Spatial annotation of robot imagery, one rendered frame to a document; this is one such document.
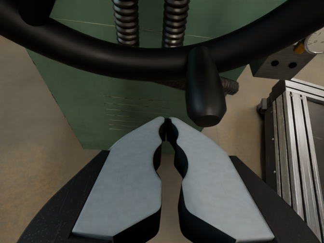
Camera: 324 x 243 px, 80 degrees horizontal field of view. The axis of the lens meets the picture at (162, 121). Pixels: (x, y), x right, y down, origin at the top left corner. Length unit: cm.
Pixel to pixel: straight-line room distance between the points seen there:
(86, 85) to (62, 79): 5
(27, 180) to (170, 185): 54
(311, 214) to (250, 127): 48
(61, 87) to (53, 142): 44
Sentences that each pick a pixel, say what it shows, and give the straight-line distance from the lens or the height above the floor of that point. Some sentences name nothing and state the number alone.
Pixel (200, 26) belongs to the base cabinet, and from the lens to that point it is 37.
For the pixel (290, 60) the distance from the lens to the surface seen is 43.
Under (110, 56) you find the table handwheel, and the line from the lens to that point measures 16.
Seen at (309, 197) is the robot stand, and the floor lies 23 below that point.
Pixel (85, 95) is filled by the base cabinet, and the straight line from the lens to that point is 53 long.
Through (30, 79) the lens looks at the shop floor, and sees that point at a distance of 116.
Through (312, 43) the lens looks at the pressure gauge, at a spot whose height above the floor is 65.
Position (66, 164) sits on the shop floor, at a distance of 88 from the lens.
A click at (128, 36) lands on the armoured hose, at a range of 22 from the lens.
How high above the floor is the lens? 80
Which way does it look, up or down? 59 degrees down
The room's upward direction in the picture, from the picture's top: 15 degrees clockwise
